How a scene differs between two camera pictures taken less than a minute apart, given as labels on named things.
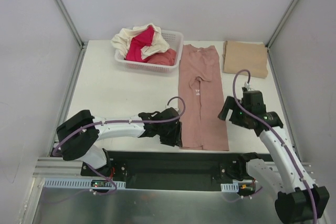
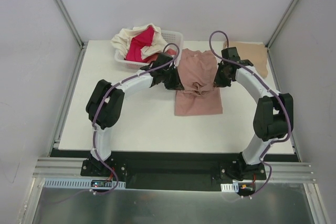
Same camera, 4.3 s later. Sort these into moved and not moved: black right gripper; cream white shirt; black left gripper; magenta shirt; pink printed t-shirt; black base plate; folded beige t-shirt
Moved: black left gripper; pink printed t-shirt; black right gripper
Not moved: magenta shirt; cream white shirt; black base plate; folded beige t-shirt
